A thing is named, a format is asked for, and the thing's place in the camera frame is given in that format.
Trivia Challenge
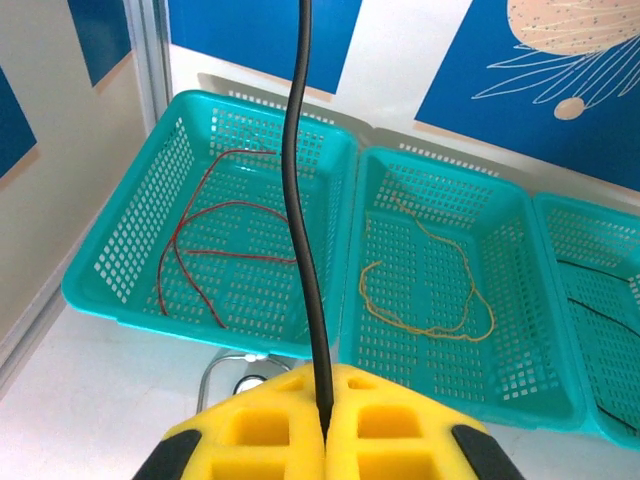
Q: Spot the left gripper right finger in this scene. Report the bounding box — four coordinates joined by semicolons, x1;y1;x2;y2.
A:
324;363;524;480

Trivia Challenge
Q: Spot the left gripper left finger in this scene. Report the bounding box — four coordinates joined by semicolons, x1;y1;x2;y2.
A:
132;363;326;480

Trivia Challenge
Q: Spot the thin yellow cable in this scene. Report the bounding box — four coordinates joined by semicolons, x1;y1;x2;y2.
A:
358;259;497;344

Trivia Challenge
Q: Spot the thin brown cable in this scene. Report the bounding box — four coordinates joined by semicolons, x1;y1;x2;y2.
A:
392;197;479;336

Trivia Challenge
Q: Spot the thin red cable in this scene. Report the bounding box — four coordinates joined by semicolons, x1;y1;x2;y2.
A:
169;199;301;331
157;148;279;316

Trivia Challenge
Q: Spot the thin black cable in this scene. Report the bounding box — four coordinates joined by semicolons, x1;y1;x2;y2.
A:
280;0;335;436
557;257;640;431

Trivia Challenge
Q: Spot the blue stethoscope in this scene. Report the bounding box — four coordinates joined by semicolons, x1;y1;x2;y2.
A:
198;349;301;401

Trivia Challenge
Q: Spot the teal perforated plastic basket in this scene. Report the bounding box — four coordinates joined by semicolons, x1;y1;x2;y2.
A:
533;192;640;446
339;145;589;434
60;89;360;360

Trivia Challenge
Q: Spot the aluminium side rail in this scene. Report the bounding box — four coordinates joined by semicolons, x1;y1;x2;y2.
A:
0;282;69;389

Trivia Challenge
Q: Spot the aluminium frame post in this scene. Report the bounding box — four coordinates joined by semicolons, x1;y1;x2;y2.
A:
122;0;174;134

